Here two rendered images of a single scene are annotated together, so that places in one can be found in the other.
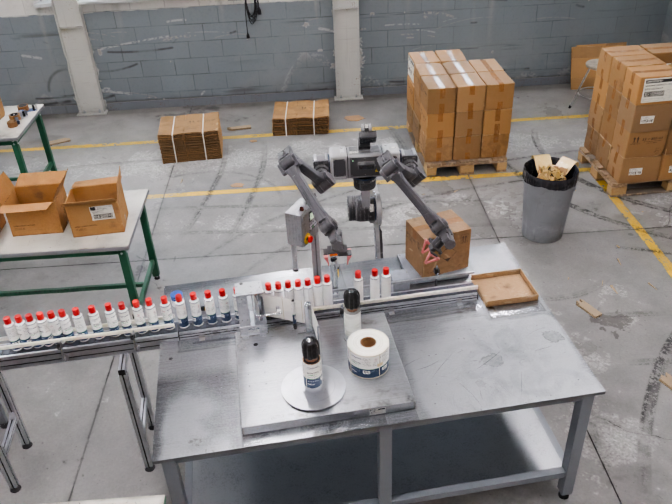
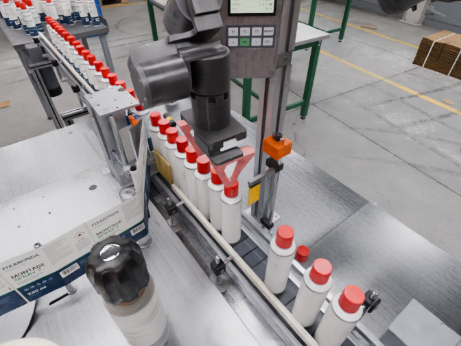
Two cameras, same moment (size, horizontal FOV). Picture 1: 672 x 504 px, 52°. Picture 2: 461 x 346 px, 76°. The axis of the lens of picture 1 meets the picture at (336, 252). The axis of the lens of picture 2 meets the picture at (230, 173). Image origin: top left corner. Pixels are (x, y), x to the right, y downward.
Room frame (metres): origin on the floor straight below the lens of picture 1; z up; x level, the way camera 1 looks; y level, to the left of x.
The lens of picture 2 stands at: (2.76, -0.36, 1.55)
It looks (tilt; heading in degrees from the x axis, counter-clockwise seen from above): 42 degrees down; 60
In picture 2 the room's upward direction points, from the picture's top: straight up
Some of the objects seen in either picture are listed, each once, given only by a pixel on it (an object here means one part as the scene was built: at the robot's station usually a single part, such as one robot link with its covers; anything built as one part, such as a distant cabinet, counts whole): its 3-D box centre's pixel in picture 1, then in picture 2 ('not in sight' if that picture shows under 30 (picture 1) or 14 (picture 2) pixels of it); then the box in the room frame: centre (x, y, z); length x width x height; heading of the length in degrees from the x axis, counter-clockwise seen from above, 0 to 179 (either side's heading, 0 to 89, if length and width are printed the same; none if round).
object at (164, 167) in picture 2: not in sight; (162, 167); (2.92, 0.34, 0.94); 0.10 x 0.01 x 0.09; 98
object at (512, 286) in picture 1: (504, 287); not in sight; (3.13, -0.94, 0.85); 0.30 x 0.26 x 0.04; 98
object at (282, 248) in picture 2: (358, 287); (279, 260); (3.02, -0.11, 0.98); 0.05 x 0.05 x 0.20
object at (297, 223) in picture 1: (302, 222); (233, 21); (3.07, 0.17, 1.38); 0.17 x 0.10 x 0.19; 153
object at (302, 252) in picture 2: not in sight; (302, 253); (3.15, -0.07, 0.85); 0.03 x 0.03 x 0.03
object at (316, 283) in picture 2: (374, 285); (311, 294); (3.04, -0.20, 0.98); 0.05 x 0.05 x 0.20
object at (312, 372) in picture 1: (311, 363); not in sight; (2.38, 0.14, 1.04); 0.09 x 0.09 x 0.29
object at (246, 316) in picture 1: (251, 307); (124, 137); (2.85, 0.45, 1.01); 0.14 x 0.13 x 0.26; 98
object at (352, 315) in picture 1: (352, 314); (133, 298); (2.73, -0.07, 1.03); 0.09 x 0.09 x 0.30
